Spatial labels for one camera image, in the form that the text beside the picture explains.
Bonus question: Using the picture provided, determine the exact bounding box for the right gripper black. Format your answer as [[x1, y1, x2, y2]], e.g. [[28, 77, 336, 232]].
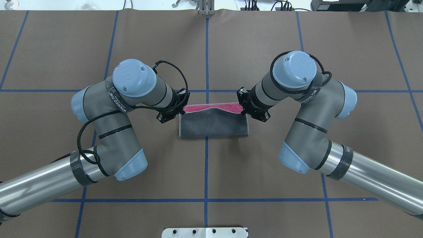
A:
[[237, 87, 271, 122]]

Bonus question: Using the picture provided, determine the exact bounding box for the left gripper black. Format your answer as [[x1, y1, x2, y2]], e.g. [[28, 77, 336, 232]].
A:
[[157, 90, 190, 124]]

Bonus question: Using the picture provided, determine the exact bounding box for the pink and grey towel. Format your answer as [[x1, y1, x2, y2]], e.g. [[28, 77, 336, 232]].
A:
[[178, 102, 250, 138]]

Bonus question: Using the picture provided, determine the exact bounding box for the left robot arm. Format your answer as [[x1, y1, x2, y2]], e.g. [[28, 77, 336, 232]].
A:
[[1, 59, 189, 222]]

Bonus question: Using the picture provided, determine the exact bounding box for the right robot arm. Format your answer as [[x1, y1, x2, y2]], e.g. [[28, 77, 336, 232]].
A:
[[237, 50, 423, 220]]

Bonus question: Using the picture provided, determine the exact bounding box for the aluminium frame post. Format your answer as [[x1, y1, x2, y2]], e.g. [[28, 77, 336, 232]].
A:
[[196, 0, 215, 16]]

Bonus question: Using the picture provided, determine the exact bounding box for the white pedestal column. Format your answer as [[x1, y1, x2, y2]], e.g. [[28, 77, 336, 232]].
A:
[[161, 227, 249, 238]]

